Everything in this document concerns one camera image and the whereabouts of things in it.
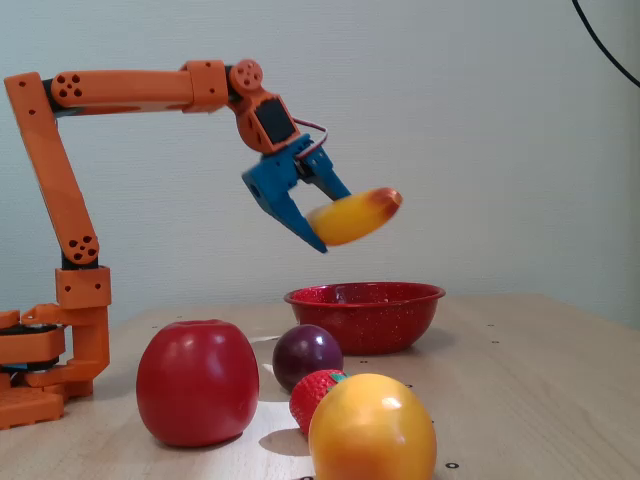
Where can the red speckled enamel bowl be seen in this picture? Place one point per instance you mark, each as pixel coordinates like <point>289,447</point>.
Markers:
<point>370,325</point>

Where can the toy orange fruit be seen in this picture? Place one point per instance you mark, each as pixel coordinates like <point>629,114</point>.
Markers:
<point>372,430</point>

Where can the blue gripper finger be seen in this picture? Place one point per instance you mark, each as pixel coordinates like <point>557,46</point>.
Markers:
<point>297,220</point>
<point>325,172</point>

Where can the red toy strawberry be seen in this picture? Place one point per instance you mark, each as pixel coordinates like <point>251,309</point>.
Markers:
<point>310,400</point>

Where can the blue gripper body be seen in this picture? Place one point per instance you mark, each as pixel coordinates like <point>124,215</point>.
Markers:
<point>274,181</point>

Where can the orange robot base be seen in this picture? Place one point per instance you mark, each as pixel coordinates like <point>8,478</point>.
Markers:
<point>80,345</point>

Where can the yellow toy banana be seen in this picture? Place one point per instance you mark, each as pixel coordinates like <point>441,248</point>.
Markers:
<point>350,220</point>

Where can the purple toy plum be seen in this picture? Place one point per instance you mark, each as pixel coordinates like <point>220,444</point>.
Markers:
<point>305,355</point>

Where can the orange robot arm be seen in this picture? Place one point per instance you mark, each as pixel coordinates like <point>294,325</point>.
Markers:
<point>130,90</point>

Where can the red toy apple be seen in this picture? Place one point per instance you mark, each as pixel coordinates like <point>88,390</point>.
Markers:
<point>197,382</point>

